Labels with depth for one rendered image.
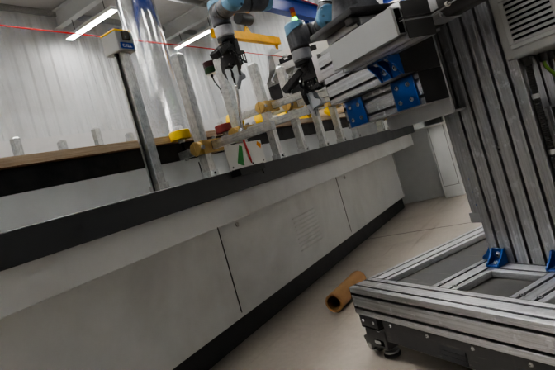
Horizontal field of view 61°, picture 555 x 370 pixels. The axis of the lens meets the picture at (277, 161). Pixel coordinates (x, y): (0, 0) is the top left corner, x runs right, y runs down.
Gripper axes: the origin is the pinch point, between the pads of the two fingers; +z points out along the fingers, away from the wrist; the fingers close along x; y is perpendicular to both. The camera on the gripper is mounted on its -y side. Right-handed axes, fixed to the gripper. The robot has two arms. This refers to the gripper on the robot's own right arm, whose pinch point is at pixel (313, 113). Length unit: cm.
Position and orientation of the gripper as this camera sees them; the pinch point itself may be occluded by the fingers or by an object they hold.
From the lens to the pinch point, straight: 179.8
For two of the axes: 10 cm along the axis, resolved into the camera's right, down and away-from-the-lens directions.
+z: 2.8, 9.6, -0.1
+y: 8.2, -2.4, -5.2
